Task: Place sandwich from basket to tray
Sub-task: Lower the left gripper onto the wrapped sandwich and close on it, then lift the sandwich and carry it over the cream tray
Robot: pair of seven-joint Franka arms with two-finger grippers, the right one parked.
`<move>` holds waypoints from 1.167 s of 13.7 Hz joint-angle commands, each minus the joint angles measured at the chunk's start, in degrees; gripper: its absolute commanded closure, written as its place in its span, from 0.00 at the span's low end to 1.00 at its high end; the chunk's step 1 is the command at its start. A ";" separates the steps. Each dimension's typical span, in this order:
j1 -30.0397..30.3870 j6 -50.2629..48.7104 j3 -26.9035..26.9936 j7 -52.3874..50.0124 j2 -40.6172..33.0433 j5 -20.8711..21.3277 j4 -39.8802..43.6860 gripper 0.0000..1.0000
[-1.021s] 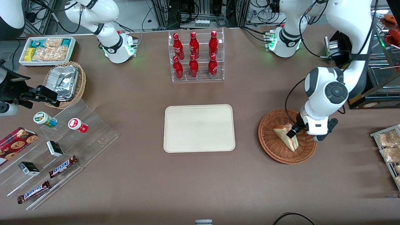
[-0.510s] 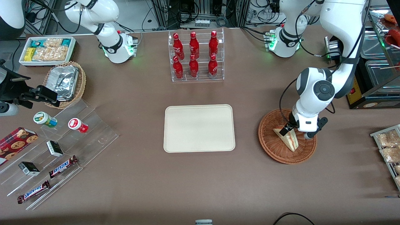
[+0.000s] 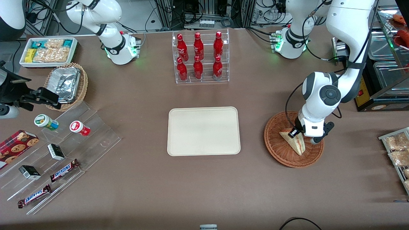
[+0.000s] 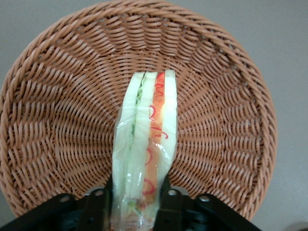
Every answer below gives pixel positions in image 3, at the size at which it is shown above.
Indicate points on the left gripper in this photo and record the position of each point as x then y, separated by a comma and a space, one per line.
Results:
297, 126

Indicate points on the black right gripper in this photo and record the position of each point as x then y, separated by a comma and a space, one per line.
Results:
15, 93

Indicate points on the triangle sandwich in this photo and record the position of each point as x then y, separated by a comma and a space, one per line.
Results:
297, 143

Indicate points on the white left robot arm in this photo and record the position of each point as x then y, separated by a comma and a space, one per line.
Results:
346, 22

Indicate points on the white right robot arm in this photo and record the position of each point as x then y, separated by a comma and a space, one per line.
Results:
108, 14

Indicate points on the round brown wicker basket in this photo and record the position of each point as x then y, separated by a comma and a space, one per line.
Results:
281, 153

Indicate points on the light wicker basket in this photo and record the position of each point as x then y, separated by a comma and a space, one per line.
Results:
83, 86

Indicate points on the tray of wrapped pastries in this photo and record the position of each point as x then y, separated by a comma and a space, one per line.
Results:
383, 138

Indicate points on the cream plastic tray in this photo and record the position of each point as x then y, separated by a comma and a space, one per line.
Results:
204, 131

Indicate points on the green lid cup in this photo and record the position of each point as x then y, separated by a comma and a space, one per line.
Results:
44, 121

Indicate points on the stacked aluminium foil trays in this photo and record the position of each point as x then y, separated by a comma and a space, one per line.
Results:
65, 83

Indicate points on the red lid cup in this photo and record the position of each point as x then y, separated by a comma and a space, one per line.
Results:
78, 127

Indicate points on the white rectangular snack bin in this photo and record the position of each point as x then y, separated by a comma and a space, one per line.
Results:
22, 62

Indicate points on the large clear cracker bag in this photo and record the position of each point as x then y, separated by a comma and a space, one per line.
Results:
52, 55

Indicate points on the yellow snack pack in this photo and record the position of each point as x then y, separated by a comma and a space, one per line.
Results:
30, 55

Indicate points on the small black box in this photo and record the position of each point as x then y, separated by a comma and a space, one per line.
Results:
29, 172
56, 152

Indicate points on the teal snack pack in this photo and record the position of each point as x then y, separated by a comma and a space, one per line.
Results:
67, 43
39, 43

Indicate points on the small clear cracker bag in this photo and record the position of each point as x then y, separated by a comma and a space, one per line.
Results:
54, 43

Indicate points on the red plaid cookie box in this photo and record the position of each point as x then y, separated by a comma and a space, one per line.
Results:
16, 147

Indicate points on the clear acrylic stepped display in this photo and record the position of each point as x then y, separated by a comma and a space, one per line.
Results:
96, 134

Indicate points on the snickers chocolate bar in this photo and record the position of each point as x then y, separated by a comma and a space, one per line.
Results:
34, 196
64, 171

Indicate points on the glass food warmer case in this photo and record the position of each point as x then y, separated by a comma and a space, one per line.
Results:
383, 99

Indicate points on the red cola bottle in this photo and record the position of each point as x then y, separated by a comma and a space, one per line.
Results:
182, 48
217, 68
198, 69
198, 47
181, 70
218, 45

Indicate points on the clear bagged pastry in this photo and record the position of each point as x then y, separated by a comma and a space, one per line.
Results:
400, 158
396, 142
406, 174

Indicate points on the steel warmer pan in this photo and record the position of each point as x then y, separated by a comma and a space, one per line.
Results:
380, 44
388, 75

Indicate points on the clear acrylic bottle rack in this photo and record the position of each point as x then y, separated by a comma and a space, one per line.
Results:
207, 32

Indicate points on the white power strip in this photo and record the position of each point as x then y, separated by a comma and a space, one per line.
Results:
206, 23

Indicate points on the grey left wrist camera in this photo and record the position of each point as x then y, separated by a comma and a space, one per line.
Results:
328, 127

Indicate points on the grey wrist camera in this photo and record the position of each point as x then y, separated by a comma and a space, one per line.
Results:
8, 111
328, 127

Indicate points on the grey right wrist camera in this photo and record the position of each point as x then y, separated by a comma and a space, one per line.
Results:
8, 111

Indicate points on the aluminium frame post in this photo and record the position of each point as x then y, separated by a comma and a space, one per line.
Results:
248, 12
166, 12

